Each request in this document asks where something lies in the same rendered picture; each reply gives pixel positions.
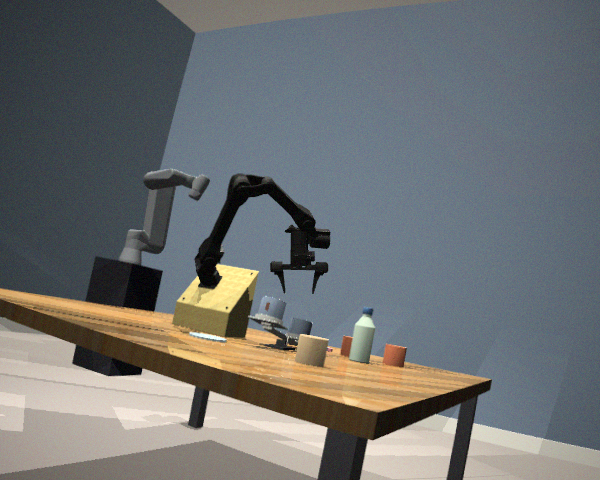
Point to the beige cylinder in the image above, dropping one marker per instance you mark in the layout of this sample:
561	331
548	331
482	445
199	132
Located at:
311	350

